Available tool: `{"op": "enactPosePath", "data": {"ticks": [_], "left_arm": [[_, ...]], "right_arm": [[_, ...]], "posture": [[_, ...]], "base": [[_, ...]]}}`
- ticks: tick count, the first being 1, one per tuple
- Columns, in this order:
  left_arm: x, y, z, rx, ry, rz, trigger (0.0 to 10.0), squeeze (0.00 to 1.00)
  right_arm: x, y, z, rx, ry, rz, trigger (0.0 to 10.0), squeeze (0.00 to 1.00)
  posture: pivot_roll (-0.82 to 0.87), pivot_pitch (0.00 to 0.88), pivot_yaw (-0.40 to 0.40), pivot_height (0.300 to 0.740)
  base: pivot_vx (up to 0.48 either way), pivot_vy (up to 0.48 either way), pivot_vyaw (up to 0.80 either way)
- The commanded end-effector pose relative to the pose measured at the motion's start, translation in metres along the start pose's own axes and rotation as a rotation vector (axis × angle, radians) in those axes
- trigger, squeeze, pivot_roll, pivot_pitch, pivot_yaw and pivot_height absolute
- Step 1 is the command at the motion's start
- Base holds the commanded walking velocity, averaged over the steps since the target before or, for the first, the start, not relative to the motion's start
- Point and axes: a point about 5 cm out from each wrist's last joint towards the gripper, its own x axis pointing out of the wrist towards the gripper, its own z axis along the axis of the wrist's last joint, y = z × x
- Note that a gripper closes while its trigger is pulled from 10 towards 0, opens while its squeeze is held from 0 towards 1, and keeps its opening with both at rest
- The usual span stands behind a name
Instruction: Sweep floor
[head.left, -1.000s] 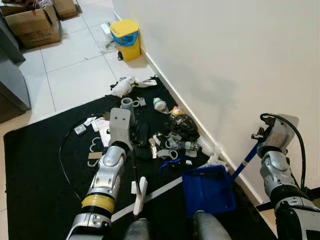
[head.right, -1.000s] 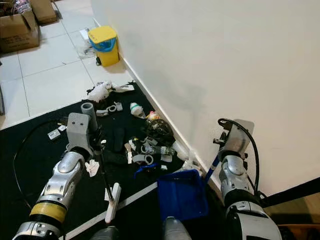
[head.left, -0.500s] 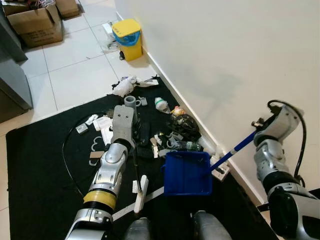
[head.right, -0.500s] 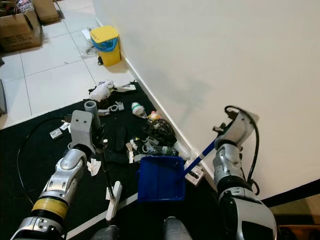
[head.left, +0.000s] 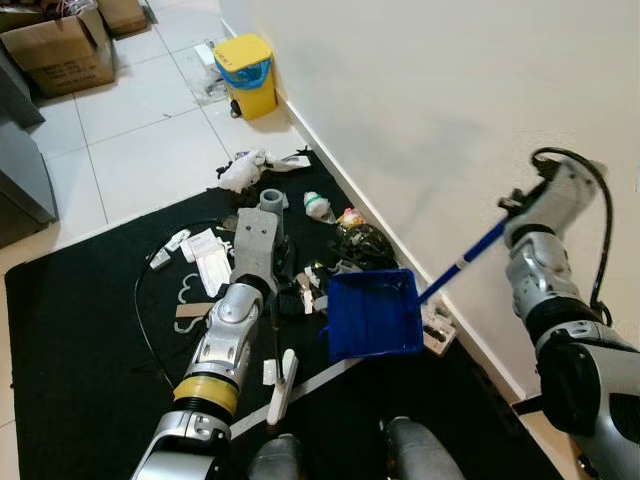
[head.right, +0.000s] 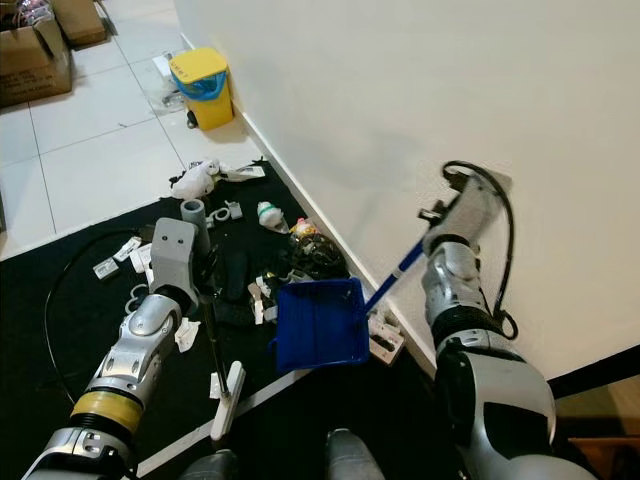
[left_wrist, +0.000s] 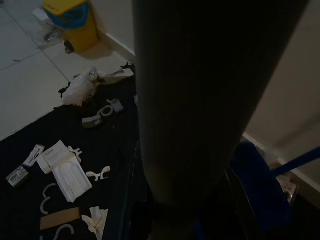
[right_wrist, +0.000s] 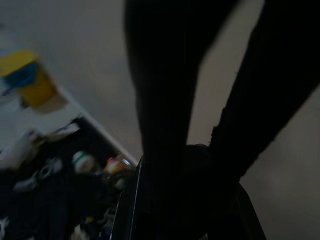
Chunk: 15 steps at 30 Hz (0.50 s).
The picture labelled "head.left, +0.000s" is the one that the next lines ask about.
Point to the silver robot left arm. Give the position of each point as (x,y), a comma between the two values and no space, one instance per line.
(225,335)

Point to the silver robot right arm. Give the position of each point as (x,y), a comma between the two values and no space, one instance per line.
(540,275)

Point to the black floor mat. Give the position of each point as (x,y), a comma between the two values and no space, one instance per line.
(80,350)

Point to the dark crumpled plastic wrapper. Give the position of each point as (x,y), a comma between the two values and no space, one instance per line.
(365,245)

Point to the white plastic hook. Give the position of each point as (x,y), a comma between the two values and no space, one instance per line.
(187,291)

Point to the brown cardboard strip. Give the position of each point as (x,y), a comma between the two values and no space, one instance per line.
(192,311)

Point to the white crumpled plastic bag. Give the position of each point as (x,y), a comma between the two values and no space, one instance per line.
(242,172)

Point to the white flat wrapper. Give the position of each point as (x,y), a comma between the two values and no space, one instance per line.
(295,161)

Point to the white tape strip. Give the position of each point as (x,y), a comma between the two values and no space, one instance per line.
(320,380)

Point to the small white box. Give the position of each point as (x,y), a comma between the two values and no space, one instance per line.
(178,240)
(160,259)

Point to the yellow trash bin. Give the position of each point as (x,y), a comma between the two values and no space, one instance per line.
(255,100)

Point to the dark grey robot left leg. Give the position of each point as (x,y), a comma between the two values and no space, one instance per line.
(275,460)

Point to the dark grey robot leg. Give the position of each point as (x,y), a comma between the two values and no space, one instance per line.
(275,460)
(415,455)

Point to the blue bin liner bag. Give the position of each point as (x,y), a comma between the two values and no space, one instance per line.
(245,75)

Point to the clear plastic packaging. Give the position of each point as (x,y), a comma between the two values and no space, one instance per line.
(205,80)

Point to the dark grey robot right leg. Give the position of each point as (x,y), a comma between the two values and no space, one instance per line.
(415,455)

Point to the grey metal cabinet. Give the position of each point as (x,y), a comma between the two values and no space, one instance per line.
(20,170)

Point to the large brown cardboard box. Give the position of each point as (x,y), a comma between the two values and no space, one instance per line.
(70,65)

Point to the small brown cardboard box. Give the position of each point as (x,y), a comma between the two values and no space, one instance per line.
(122,15)

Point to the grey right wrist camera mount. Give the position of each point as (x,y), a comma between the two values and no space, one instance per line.
(560,200)

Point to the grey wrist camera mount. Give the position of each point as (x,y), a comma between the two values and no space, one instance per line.
(255,245)
(560,200)

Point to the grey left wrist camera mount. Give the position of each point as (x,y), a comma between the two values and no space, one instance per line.
(255,245)

